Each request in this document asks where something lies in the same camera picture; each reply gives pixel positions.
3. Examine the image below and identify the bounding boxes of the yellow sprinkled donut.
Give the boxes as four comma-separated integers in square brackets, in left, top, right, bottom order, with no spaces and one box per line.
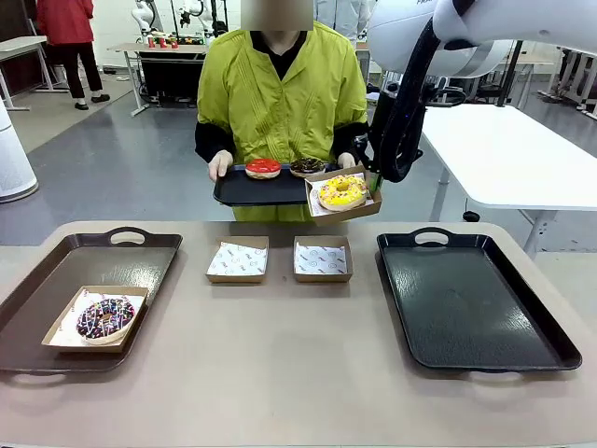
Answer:
[317,174,369,212]

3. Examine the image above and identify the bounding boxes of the person in yellow-green jacket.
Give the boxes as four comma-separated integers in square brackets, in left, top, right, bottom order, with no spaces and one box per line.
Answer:
[194,0,370,223]

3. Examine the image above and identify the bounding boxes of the person's left forearm black sleeve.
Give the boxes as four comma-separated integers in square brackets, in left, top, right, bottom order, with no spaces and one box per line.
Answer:
[331,121,370,162]

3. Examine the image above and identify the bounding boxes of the white cylinder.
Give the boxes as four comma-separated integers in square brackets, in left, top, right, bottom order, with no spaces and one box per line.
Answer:
[0,96,40,205]

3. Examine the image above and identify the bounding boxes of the red glazed donut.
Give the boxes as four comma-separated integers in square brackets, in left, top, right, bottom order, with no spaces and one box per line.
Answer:
[244,158,283,181]

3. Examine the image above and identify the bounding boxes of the black cable sleeve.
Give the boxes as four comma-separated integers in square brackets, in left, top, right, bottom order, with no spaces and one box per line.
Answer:
[376,0,479,185]

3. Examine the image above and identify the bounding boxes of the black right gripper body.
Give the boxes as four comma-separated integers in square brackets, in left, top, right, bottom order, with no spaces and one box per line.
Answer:
[352,134,381,175]

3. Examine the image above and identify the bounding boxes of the black cabinet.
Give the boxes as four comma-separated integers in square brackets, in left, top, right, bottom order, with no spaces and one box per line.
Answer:
[139,50,207,105]

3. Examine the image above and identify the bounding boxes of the person in grey jacket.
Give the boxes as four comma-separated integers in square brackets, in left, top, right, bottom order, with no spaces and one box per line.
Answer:
[313,0,375,49]

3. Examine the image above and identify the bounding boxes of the black plastic tray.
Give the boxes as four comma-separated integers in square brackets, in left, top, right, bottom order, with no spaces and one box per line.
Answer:
[376,226,584,373]

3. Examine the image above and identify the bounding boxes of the person's right forearm black sleeve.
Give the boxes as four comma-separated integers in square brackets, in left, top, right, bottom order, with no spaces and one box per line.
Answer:
[194,121,236,164]

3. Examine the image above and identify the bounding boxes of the person's right hand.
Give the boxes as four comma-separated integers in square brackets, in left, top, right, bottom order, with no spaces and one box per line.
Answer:
[207,149,233,184]

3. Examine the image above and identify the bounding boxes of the brown plastic tray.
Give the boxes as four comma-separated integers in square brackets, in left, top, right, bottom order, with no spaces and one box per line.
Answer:
[0,226,185,375]

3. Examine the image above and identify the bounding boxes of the large white table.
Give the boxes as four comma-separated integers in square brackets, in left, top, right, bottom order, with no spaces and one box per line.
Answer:
[416,103,597,256]

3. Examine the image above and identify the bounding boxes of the brown cardboard box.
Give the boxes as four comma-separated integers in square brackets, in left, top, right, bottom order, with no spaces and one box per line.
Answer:
[40,285,151,355]
[204,235,271,286]
[303,163,384,228]
[292,235,354,285]

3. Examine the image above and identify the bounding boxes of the chocolate donut colourful sprinkles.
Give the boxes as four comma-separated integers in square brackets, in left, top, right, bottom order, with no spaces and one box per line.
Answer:
[75,293,138,346]

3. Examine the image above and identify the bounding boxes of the thin black cable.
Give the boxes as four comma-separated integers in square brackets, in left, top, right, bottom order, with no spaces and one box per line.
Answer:
[421,85,468,108]

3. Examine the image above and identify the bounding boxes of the black pole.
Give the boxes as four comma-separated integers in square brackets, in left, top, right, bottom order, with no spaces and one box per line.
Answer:
[495,40,526,109]

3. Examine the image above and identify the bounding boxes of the white side table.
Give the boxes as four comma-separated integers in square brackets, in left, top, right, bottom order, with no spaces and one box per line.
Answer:
[0,35,53,112]

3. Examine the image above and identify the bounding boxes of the light wooden table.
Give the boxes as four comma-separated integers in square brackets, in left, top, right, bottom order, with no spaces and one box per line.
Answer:
[106,41,209,119]

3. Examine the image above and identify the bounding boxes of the white printed paper liner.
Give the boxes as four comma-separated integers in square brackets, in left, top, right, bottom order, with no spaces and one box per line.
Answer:
[309,173,377,218]
[48,287,147,349]
[294,242,349,276]
[207,241,269,277]

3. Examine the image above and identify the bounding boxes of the person in red jacket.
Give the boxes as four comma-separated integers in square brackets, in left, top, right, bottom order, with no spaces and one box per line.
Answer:
[35,0,112,112]

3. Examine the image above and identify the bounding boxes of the dark navy serving tray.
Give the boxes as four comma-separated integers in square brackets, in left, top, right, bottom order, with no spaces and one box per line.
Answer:
[212,162,344,208]

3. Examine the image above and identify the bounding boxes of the chocolate donut orange sprinkles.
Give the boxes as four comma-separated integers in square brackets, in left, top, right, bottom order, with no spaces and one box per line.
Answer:
[288,156,327,180]

